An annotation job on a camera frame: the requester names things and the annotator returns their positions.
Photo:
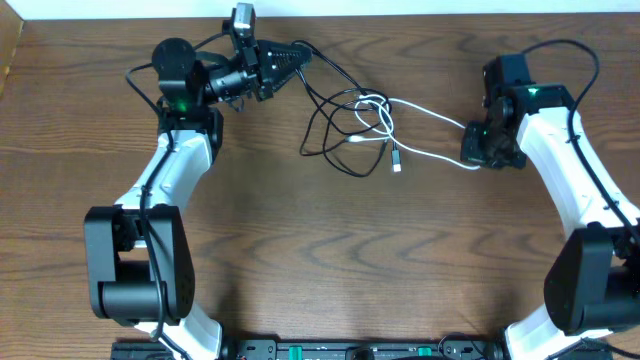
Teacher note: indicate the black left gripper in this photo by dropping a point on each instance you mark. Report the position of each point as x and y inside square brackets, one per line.
[254, 68]

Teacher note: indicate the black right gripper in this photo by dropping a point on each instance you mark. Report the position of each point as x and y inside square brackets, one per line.
[471, 151]

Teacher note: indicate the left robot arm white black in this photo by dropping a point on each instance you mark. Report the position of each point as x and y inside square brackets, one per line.
[140, 270]

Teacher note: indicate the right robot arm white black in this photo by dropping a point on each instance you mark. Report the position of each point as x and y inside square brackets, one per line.
[592, 289]

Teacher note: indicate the cardboard panel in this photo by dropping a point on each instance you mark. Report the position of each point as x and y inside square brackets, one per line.
[10, 32]

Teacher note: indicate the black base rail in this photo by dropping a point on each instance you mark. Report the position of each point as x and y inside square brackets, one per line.
[267, 349]

